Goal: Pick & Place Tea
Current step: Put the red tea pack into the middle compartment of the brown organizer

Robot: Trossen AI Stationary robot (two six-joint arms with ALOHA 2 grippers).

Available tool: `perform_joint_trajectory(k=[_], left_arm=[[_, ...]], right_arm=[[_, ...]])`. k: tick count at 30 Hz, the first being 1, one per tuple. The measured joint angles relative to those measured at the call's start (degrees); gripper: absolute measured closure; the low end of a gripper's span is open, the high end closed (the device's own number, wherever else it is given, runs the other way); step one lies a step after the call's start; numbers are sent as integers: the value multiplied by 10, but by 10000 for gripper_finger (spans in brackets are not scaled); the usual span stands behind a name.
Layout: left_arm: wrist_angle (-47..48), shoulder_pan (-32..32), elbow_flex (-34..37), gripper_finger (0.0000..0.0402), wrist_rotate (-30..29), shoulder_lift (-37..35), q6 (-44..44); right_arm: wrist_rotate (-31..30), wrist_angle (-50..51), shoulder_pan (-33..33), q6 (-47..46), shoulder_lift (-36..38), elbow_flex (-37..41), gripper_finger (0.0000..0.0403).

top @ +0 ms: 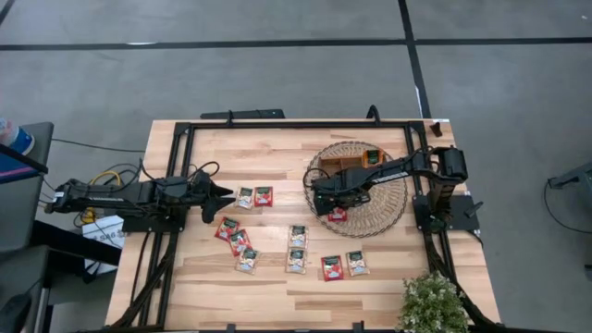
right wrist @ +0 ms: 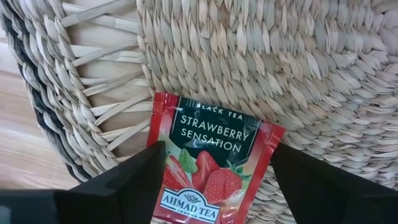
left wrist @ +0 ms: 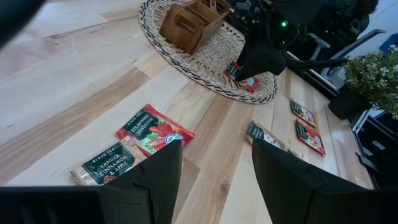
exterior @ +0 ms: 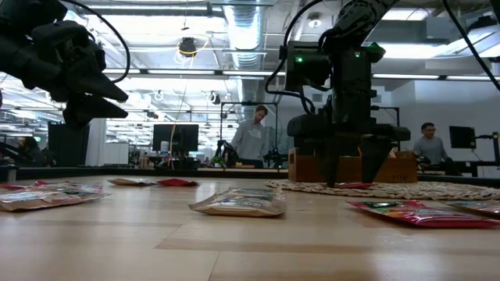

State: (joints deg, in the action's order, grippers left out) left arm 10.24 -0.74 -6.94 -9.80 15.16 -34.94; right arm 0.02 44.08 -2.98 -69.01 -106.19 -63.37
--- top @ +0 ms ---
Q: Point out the black clip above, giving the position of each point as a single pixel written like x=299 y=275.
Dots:
x=435 y=129

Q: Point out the blue flat folder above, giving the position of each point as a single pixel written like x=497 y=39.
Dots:
x=11 y=168

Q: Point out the grey side table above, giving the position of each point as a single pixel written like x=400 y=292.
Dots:
x=28 y=217

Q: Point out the black metal table frame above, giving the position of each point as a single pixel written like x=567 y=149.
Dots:
x=300 y=125

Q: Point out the black rod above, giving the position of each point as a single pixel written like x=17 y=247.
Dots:
x=28 y=161

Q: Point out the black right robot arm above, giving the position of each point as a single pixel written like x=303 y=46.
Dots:
x=444 y=162

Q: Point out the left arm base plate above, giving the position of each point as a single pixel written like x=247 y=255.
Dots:
x=152 y=226

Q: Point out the black frame bracket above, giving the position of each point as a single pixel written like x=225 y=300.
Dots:
x=230 y=328
x=358 y=327

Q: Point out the black computer mouse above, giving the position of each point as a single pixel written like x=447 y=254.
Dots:
x=14 y=314

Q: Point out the black floor beam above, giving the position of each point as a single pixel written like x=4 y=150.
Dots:
x=69 y=242

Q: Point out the blue white bottle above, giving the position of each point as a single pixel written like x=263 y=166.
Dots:
x=16 y=139

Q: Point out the white cardboard box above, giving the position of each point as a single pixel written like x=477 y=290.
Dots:
x=106 y=229

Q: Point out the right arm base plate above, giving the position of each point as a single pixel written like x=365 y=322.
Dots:
x=462 y=210

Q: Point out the round woven placemat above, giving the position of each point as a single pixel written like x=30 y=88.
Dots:
x=384 y=217

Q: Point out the grey metal stand foot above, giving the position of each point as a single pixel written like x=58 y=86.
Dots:
x=578 y=178

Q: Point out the wooden divided tea box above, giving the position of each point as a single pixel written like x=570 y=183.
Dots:
x=330 y=164

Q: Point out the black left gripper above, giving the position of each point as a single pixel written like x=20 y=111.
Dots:
x=198 y=190

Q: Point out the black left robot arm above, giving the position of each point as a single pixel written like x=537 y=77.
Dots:
x=115 y=199

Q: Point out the red tea packet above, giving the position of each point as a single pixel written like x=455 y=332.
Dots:
x=332 y=268
x=240 y=242
x=338 y=217
x=226 y=229
x=263 y=197

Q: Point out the black flat bar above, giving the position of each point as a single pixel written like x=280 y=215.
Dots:
x=245 y=114

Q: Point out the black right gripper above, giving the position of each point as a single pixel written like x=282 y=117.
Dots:
x=342 y=189

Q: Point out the green white potted plant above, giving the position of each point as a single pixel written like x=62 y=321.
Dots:
x=432 y=305

